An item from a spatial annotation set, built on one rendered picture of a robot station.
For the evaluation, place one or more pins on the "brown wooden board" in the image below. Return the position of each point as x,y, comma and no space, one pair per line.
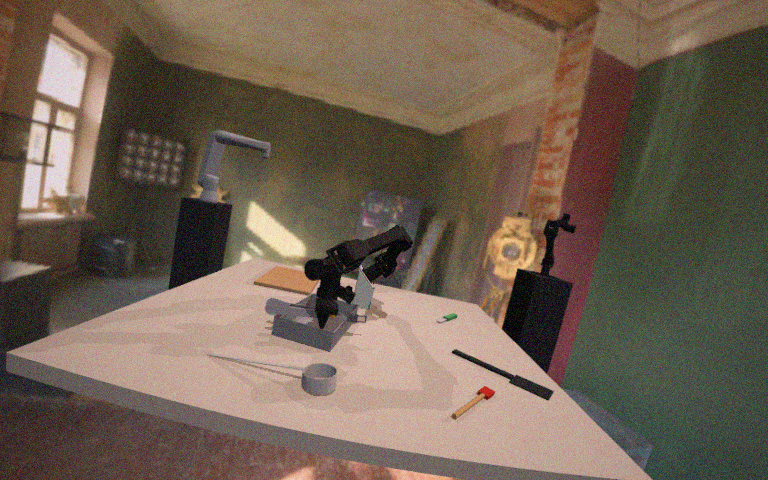
287,280

